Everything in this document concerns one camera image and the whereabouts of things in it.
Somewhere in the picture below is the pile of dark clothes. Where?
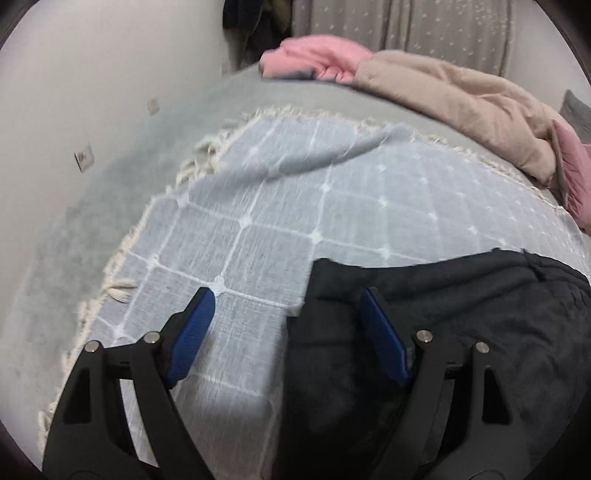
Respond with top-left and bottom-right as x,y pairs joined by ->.
223,0 -> 296,71

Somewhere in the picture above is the grey pillow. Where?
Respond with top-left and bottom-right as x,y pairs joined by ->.
560,89 -> 591,141

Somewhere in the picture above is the beige and pink comforter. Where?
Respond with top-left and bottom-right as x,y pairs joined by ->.
259,37 -> 578,186

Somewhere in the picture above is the grey bed sheet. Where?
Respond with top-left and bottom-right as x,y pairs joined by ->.
0,62 -> 591,444

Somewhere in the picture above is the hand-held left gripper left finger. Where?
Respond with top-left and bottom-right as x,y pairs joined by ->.
42,286 -> 217,480

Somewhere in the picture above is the grey checked fringed blanket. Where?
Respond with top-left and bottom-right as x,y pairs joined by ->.
37,105 -> 587,480

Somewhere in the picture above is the grey dotted curtain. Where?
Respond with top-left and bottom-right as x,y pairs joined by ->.
291,0 -> 525,80

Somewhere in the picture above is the pink pillow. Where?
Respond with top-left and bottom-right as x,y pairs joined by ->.
549,117 -> 591,234

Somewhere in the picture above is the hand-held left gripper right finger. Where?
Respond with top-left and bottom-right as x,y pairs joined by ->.
360,287 -> 566,480

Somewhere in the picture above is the black quilted jacket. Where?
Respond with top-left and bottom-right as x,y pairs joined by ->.
272,249 -> 591,480

